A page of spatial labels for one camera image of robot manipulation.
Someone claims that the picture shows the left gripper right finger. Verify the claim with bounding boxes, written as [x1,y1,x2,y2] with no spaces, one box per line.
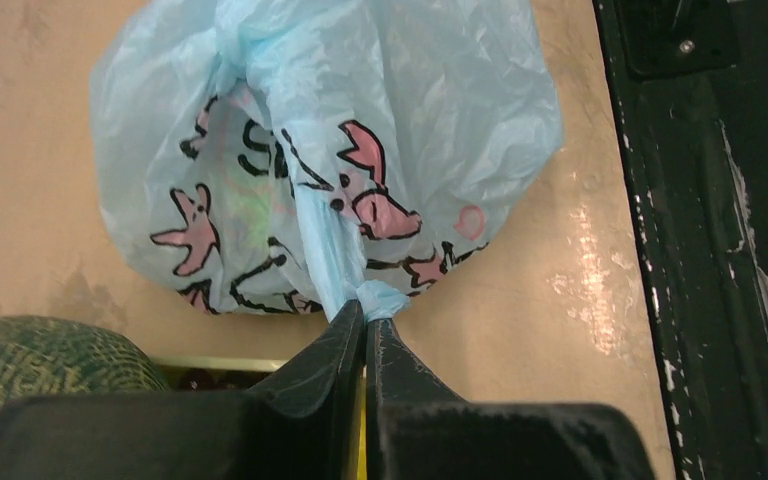
[365,319,655,479]

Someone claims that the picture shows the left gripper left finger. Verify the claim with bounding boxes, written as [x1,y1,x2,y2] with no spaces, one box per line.
[0,300,365,479]

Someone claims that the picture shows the light blue plastic bag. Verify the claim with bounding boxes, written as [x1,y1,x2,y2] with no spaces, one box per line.
[89,1,563,319]

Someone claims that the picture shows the dark red fake grapes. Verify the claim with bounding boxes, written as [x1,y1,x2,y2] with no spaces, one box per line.
[174,369,268,391]

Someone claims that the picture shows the green netted fake melon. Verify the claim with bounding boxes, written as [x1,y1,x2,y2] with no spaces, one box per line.
[0,315,169,408]

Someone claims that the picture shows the pale green plastic basket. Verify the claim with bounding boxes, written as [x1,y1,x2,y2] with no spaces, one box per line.
[151,356,286,390]

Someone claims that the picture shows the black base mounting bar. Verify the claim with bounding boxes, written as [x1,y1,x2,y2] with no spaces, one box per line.
[594,1,768,479]

